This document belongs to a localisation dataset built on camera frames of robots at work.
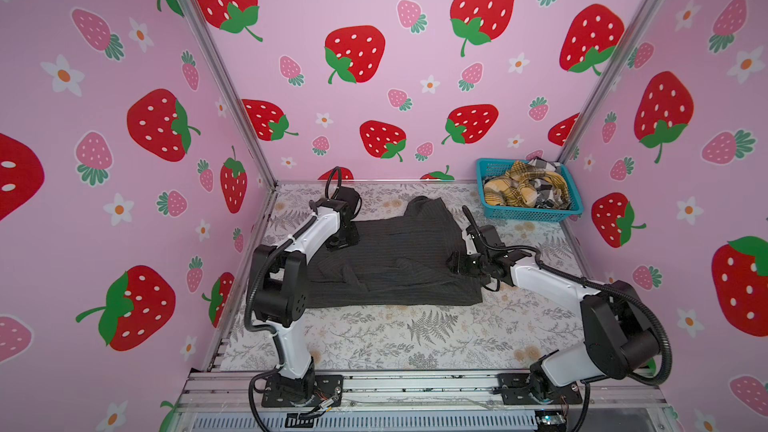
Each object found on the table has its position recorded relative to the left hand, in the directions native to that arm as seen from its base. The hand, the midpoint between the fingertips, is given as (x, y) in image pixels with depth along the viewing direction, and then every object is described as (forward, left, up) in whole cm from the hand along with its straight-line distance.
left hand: (348, 243), depth 94 cm
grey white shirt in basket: (+18, -68, +6) cm, 70 cm away
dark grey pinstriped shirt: (-5, -16, -3) cm, 17 cm away
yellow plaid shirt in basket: (+21, -58, +3) cm, 62 cm away
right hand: (-7, -32, -1) cm, 33 cm away
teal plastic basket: (+37, -54, 0) cm, 66 cm away
